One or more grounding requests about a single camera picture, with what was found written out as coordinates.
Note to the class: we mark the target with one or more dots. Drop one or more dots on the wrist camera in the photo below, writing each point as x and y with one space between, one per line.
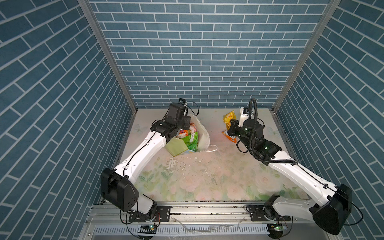
177 110
244 115

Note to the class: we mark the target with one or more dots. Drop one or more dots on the multicolour snack packet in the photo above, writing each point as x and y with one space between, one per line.
184 133

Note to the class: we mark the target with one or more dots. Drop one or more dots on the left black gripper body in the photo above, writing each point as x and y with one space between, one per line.
184 123

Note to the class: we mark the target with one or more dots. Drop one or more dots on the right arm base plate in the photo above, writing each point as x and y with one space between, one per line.
264 213

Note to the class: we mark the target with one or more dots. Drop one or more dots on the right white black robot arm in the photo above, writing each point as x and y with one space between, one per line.
329 205

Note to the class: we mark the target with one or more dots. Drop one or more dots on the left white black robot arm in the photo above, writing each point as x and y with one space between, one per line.
117 184

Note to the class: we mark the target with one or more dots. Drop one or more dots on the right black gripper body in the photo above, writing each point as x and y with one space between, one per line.
240 132

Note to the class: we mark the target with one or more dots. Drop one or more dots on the colourful paper gift bag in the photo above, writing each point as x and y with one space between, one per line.
177 146

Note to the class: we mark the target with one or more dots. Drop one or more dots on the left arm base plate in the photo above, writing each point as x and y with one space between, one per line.
160 213

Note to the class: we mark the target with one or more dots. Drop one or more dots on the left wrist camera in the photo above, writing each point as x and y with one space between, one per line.
177 110

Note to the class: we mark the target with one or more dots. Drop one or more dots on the yellow snack packet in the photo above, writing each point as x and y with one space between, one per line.
228 117

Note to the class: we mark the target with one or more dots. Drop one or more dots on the green snack packet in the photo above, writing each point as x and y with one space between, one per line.
191 141

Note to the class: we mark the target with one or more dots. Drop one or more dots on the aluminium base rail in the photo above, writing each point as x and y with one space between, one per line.
200 221

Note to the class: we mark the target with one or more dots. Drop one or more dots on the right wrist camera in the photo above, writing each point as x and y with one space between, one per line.
244 115

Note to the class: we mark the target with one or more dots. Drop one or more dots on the orange snack packet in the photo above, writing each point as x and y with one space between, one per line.
233 139

